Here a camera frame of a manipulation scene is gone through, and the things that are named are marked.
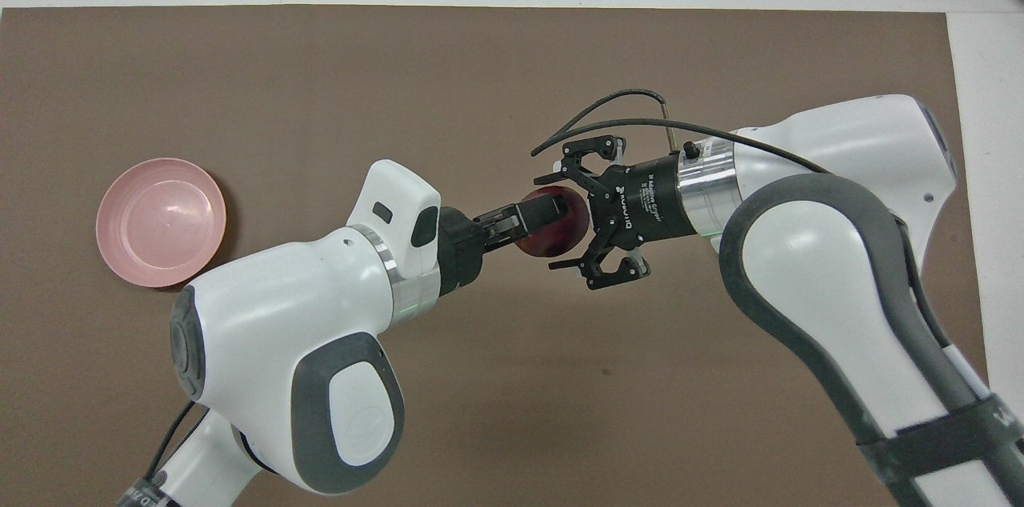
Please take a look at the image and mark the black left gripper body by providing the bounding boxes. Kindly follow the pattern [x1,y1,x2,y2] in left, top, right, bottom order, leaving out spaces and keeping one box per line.
[436,206,489,297]

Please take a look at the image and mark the pink plate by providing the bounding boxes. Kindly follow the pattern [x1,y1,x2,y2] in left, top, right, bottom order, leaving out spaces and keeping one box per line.
[95,158,227,289]

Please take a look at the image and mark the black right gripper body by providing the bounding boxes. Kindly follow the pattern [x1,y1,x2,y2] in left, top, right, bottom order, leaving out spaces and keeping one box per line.
[592,158,698,246]

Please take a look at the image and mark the dark red apple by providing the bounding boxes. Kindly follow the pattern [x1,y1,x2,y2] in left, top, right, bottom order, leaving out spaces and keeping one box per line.
[514,186,591,258]

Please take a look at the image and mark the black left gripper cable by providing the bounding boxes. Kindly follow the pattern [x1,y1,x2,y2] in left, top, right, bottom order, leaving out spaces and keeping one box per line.
[146,401,197,484]

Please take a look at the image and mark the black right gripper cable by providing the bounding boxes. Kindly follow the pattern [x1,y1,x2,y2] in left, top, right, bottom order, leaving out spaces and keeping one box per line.
[530,90,833,174]

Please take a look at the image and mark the brown table mat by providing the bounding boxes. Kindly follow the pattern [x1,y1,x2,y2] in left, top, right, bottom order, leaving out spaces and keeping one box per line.
[0,5,1005,507]

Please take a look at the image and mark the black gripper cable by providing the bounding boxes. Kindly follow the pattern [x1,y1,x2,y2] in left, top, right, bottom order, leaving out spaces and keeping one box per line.
[530,90,833,174]
[146,401,197,484]

